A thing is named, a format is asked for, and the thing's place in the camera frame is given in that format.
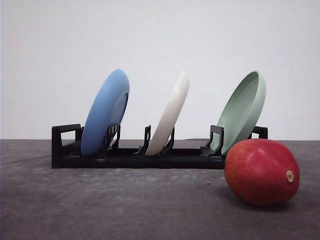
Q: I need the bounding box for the white plate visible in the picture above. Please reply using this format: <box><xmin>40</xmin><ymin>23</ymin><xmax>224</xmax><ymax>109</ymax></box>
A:
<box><xmin>145</xmin><ymin>70</ymin><xmax>190</xmax><ymax>156</ymax></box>

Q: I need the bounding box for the red pomegranate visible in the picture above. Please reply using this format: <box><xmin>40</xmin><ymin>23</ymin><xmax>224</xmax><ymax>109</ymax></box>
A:
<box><xmin>224</xmin><ymin>139</ymin><xmax>300</xmax><ymax>206</ymax></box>

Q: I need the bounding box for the blue plate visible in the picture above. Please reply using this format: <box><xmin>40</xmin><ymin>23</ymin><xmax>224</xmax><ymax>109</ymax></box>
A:
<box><xmin>80</xmin><ymin>69</ymin><xmax>130</xmax><ymax>157</ymax></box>

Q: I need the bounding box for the green plate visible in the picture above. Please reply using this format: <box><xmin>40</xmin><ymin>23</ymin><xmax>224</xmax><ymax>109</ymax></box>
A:
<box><xmin>211</xmin><ymin>71</ymin><xmax>267</xmax><ymax>155</ymax></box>

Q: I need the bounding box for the black plastic dish rack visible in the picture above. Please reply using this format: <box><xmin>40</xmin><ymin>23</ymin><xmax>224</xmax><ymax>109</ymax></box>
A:
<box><xmin>52</xmin><ymin>124</ymin><xmax>268</xmax><ymax>170</ymax></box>

